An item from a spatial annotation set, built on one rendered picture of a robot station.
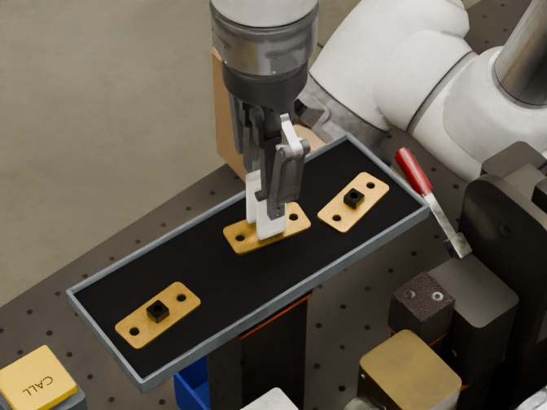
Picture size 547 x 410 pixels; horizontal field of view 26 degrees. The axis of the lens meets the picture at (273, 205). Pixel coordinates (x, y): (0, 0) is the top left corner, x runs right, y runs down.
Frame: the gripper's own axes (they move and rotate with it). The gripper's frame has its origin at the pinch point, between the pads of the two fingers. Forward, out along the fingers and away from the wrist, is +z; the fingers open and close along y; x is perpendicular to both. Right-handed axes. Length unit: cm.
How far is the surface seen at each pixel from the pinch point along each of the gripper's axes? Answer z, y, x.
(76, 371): 54, -26, -17
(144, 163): 124, -122, 26
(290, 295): 7.9, 6.0, -0.3
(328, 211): 7.6, -1.9, 8.3
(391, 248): 54, -25, 34
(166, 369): 7.5, 8.8, -15.0
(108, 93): 124, -149, 28
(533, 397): 23.6, 19.9, 22.6
